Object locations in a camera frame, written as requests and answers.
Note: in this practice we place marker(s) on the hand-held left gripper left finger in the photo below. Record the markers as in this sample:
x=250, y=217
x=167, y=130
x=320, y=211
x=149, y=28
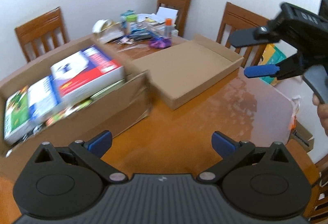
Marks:
x=100, y=142

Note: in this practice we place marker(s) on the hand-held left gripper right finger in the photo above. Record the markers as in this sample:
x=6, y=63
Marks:
x=223, y=143

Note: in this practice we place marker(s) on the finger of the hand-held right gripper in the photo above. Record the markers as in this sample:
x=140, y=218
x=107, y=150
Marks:
x=261, y=71
x=248, y=37

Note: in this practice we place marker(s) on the brown cardboard box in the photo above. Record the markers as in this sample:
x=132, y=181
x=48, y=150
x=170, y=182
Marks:
x=102, y=116

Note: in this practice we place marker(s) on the cardboard lid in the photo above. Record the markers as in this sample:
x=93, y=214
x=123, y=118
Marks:
x=189, y=70

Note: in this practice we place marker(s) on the white blue red medicine box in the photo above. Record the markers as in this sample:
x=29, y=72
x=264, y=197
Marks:
x=87, y=73

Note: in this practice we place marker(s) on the green cartoon medicine box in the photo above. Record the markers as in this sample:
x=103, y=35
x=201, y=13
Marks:
x=16, y=116

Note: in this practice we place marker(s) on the wooden desktop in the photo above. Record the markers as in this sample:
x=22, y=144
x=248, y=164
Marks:
x=205, y=116

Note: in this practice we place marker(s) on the person's right hand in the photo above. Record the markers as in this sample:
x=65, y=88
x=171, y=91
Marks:
x=323, y=114

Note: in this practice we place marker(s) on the yellow teal bag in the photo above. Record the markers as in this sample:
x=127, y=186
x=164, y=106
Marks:
x=271, y=60

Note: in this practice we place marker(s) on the white plastic bag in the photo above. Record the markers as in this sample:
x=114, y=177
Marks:
x=298, y=108

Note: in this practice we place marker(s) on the orange cap glue stick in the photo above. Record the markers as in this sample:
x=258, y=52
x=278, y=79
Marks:
x=168, y=28

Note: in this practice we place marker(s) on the purple plastic object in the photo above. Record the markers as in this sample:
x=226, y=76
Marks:
x=160, y=42

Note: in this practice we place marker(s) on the stack of papers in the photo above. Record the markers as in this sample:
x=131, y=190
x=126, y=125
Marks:
x=158, y=18

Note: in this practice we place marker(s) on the bunch of blue pens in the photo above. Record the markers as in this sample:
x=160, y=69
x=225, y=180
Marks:
x=146, y=34

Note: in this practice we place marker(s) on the torn gold white box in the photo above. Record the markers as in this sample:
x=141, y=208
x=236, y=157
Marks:
x=107, y=30

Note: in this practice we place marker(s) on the green lid jar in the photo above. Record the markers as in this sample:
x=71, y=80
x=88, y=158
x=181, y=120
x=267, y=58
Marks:
x=132, y=24

